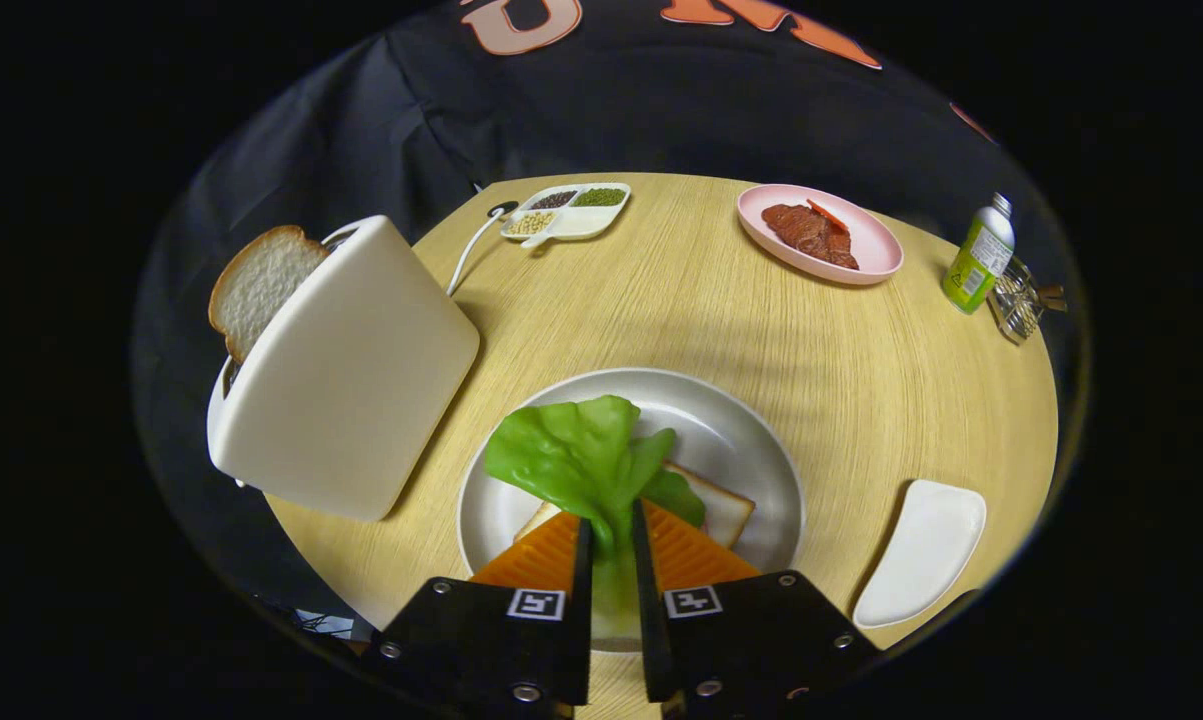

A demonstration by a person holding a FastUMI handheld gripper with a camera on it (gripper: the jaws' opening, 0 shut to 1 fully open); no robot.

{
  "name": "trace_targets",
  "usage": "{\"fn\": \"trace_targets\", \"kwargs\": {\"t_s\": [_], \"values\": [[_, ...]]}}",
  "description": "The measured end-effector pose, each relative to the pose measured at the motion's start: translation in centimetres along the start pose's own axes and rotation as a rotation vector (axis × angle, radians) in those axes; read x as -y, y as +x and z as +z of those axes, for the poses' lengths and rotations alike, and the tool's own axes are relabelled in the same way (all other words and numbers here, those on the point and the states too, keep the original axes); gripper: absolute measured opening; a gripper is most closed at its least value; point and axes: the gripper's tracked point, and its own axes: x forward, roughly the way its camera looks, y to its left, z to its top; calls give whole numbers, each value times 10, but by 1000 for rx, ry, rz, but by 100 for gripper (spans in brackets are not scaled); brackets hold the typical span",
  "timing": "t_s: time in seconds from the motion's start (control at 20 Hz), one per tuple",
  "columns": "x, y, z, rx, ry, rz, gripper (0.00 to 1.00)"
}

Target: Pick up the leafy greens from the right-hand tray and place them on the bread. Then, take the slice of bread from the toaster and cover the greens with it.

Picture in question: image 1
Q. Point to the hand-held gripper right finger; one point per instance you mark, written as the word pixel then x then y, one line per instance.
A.
pixel 646 620

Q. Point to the toasted bread slice brown crust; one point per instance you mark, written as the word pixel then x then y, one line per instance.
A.
pixel 726 510

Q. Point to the pile of dark beans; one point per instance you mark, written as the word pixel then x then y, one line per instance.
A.
pixel 554 200

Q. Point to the pink plate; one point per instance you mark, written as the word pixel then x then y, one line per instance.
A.
pixel 876 250

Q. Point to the pile of yellow beans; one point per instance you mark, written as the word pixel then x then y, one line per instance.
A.
pixel 531 223

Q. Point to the small white curved dish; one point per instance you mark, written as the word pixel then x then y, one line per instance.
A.
pixel 921 555

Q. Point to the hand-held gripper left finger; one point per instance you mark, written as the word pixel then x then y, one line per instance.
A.
pixel 582 620

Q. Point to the cream white toaster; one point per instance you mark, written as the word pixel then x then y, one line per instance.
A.
pixel 351 400

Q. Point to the silver bottle with green label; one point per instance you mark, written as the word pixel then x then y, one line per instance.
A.
pixel 976 265

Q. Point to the red sausage piece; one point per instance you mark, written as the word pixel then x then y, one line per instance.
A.
pixel 826 214

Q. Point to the pile of green beans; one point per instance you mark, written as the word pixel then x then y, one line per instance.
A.
pixel 599 197

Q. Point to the large white round plate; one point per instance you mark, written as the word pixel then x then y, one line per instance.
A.
pixel 721 420

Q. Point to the white bread slice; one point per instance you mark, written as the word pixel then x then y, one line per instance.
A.
pixel 261 285

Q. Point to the brown meat slice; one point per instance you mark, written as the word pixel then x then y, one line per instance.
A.
pixel 801 232

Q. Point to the green lettuce leaf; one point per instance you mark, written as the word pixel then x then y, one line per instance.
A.
pixel 581 450

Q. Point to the white divided dish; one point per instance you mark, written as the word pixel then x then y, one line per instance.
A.
pixel 581 222

